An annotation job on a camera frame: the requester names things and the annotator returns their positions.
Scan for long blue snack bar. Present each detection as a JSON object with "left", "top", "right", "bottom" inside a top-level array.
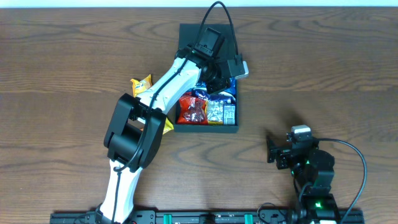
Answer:
[{"left": 195, "top": 78, "right": 237, "bottom": 95}]

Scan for dark blue Cadbury chocolate bar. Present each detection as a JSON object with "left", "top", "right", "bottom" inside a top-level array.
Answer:
[{"left": 192, "top": 88, "right": 236, "bottom": 104}]

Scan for yellow Hacks candy bag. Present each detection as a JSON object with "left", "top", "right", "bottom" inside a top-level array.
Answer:
[{"left": 206, "top": 101, "right": 224, "bottom": 125}]

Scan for red Hacks candy bag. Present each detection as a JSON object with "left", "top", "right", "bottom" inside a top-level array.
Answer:
[{"left": 177, "top": 92, "right": 208, "bottom": 125}]

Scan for yellow orange snack packet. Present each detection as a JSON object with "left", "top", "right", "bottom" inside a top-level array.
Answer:
[{"left": 138, "top": 117, "right": 174, "bottom": 134}]

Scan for small yellow candy packet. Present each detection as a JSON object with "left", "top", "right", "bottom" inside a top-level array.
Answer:
[{"left": 130, "top": 74, "right": 152, "bottom": 97}]

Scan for small dark blue box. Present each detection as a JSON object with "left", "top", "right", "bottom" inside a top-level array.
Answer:
[{"left": 223, "top": 104, "right": 236, "bottom": 125}]

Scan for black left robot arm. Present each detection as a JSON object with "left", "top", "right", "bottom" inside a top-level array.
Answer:
[{"left": 96, "top": 27, "right": 249, "bottom": 223}]

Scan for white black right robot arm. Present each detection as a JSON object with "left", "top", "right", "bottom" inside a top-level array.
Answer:
[{"left": 267, "top": 132, "right": 341, "bottom": 223}]

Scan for dark green open box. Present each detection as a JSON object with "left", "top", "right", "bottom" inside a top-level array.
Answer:
[{"left": 173, "top": 24, "right": 239, "bottom": 134}]

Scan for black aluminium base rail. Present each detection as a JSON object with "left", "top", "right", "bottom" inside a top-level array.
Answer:
[{"left": 49, "top": 208, "right": 365, "bottom": 224}]

